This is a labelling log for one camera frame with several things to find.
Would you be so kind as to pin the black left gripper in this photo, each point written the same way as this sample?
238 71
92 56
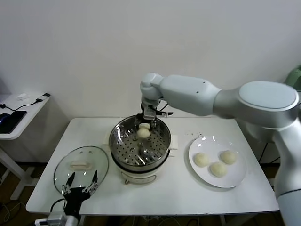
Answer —
75 197

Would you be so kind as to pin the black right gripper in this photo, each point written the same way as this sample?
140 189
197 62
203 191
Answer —
149 113

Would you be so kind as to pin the white steamed baozi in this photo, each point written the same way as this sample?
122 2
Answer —
218 169
201 160
227 157
143 133

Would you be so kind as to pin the round glass pot lid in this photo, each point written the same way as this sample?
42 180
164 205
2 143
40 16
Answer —
94 160

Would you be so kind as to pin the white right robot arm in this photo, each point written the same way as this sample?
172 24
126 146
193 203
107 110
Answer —
188 94

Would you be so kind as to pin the stainless steel steamer basket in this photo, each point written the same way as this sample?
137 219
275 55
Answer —
141 150

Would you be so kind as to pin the steel steamer pot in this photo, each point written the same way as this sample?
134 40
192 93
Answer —
138 177

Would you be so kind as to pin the dark crumbs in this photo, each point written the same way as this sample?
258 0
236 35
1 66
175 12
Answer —
195 134

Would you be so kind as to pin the white side table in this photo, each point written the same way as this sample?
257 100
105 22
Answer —
28 104

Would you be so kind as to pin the small blue device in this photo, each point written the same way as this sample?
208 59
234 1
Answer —
2 120

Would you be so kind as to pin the large white plate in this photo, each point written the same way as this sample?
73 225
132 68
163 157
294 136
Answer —
235 174

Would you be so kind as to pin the small white plastic object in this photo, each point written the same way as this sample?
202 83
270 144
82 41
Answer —
23 96

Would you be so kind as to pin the pale green appliance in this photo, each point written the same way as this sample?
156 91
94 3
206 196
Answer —
295 74

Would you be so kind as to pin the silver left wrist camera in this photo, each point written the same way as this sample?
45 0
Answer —
56 219

